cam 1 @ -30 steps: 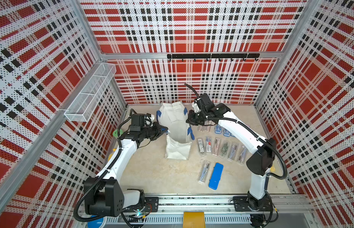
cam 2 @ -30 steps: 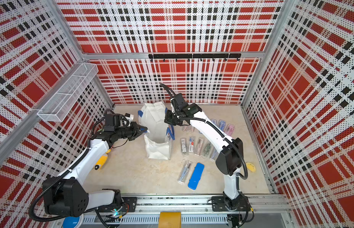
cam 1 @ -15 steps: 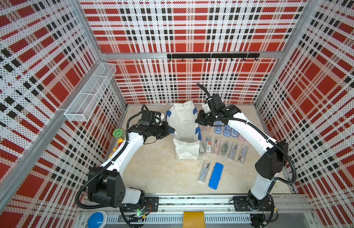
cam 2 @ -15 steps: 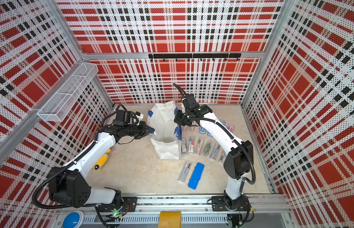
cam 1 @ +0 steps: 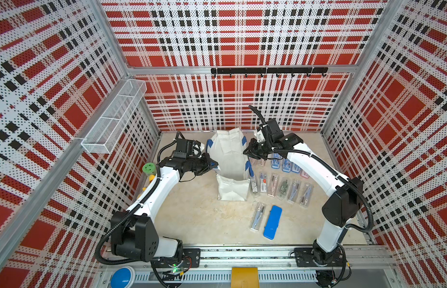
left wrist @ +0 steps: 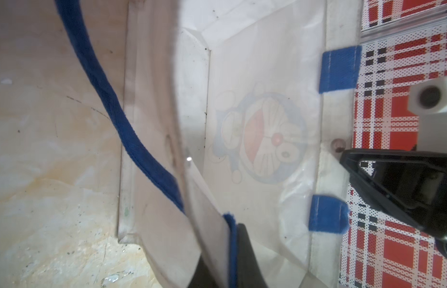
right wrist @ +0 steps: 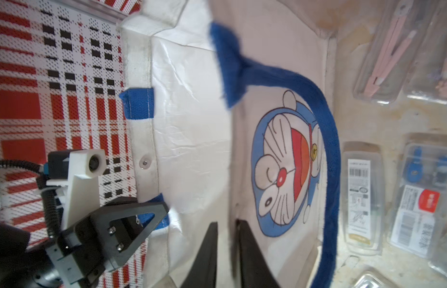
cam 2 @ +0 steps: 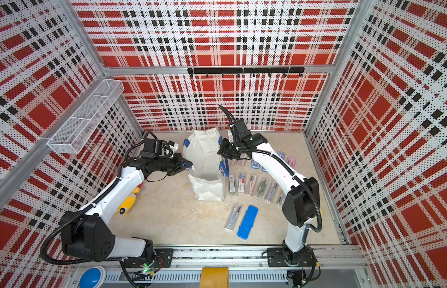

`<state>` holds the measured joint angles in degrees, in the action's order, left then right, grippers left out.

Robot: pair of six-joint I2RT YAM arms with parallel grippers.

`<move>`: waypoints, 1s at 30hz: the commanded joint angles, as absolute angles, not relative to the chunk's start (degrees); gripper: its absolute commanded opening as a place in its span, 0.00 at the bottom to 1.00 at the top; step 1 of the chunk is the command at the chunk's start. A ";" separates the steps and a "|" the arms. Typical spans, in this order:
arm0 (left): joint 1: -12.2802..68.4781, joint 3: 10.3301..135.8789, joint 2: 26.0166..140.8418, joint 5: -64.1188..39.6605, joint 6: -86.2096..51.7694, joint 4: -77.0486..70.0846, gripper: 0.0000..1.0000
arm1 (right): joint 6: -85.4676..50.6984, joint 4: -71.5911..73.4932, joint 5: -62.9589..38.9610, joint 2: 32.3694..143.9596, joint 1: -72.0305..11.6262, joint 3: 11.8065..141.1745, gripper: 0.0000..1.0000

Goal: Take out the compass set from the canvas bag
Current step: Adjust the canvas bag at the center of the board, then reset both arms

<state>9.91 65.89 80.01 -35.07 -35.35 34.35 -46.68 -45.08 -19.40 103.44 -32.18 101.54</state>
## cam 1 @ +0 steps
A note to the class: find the blue compass set case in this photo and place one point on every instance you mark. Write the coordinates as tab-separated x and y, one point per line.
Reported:
276	161
295	168
286	166

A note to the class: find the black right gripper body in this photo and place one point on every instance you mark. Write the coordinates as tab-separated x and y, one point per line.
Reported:
259	150

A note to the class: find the clear green compass case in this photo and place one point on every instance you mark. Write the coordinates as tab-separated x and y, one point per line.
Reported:
283	188

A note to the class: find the solid blue compass case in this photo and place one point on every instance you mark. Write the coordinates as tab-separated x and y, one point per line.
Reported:
272	222

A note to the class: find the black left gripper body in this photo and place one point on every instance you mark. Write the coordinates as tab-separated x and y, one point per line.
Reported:
198	165

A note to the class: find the green round toy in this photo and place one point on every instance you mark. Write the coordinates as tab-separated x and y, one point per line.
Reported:
149	168

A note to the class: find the white canvas bag blue handles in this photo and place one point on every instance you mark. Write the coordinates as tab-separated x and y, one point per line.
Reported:
233	169

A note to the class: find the white wire mesh basket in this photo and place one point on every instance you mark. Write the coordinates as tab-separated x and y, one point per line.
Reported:
107	130

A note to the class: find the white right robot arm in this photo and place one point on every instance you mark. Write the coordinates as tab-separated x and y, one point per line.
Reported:
345	208

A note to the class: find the yellow toy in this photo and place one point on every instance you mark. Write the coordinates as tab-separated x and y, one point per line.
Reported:
149	179

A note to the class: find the clear case blue compass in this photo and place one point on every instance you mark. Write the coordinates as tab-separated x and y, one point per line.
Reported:
259	213

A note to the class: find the pink compass set case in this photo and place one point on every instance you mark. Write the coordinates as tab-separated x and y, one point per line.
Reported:
304	174

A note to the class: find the clear compass case in bag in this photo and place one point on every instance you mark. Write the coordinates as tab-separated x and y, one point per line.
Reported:
254	187

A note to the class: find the blue round button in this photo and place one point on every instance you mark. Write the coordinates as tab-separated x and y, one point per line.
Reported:
123	278

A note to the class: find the black hook rail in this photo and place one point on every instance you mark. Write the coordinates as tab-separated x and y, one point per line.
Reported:
269	70

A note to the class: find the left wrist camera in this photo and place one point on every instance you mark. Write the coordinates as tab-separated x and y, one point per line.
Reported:
185	149

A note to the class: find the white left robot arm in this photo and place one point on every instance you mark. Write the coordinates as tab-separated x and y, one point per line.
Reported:
132	235

